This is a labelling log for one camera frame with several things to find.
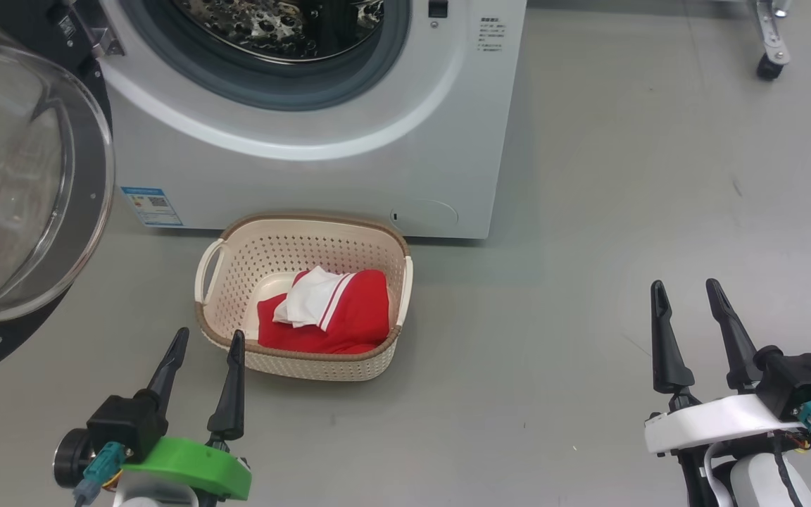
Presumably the red and white striped garment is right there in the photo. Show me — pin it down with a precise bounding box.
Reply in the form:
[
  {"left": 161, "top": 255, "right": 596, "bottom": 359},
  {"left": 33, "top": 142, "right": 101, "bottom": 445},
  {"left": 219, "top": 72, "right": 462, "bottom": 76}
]
[{"left": 272, "top": 266, "right": 391, "bottom": 353}]

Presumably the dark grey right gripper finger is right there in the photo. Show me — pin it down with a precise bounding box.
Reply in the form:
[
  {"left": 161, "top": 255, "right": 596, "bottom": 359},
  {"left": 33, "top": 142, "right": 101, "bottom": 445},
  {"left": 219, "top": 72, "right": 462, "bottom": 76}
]
[
  {"left": 650, "top": 280, "right": 696, "bottom": 395},
  {"left": 705, "top": 278, "right": 762, "bottom": 392}
]

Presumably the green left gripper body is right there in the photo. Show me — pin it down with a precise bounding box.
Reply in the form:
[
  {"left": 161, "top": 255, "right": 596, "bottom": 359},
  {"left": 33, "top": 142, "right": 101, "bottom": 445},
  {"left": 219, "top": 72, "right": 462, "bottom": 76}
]
[{"left": 120, "top": 437, "right": 253, "bottom": 501}]

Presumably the cream perforated laundry basket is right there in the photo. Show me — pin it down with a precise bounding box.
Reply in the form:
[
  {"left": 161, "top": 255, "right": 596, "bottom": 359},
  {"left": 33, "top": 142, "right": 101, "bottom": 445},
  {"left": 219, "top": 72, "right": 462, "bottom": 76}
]
[{"left": 194, "top": 213, "right": 415, "bottom": 382}]

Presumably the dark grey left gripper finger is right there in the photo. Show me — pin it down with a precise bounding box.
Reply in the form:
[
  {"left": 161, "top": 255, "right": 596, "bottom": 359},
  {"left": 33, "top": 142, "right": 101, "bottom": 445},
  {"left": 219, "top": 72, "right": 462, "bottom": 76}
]
[
  {"left": 145, "top": 327, "right": 190, "bottom": 416},
  {"left": 207, "top": 330, "right": 246, "bottom": 442}
]

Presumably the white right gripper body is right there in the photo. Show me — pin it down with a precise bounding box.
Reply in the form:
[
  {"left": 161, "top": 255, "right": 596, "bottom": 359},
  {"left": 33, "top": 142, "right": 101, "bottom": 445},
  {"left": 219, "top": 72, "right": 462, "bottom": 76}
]
[{"left": 644, "top": 393, "right": 811, "bottom": 455}]

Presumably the round glass washing machine door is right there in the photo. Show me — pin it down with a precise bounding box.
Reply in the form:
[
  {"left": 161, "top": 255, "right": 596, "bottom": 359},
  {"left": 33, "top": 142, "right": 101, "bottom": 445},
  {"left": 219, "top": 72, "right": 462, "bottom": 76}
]
[{"left": 0, "top": 11, "right": 116, "bottom": 388}]

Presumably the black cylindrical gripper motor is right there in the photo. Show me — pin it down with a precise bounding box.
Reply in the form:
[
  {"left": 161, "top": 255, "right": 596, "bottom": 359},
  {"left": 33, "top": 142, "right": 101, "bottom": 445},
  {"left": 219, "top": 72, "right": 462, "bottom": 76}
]
[{"left": 54, "top": 427, "right": 96, "bottom": 489}]

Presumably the white washing machine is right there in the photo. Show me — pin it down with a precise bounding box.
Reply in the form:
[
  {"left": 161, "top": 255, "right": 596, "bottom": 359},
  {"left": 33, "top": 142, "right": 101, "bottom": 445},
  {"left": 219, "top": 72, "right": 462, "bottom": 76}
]
[{"left": 96, "top": 0, "right": 528, "bottom": 240}]

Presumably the grey metal frame with caster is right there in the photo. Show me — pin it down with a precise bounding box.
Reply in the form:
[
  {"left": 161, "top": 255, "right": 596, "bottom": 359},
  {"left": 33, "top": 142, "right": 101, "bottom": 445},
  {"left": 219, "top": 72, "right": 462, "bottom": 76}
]
[{"left": 754, "top": 0, "right": 793, "bottom": 81}]

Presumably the red garment with print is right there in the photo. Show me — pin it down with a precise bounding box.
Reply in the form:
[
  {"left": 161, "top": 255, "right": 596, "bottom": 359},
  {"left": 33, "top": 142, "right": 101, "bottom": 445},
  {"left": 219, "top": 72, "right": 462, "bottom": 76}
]
[{"left": 258, "top": 292, "right": 378, "bottom": 355}]

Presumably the blue energy label sticker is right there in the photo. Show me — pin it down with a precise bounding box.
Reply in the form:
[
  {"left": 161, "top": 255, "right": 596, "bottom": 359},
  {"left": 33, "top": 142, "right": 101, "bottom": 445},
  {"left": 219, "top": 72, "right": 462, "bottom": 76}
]
[{"left": 121, "top": 186, "right": 184, "bottom": 227}]

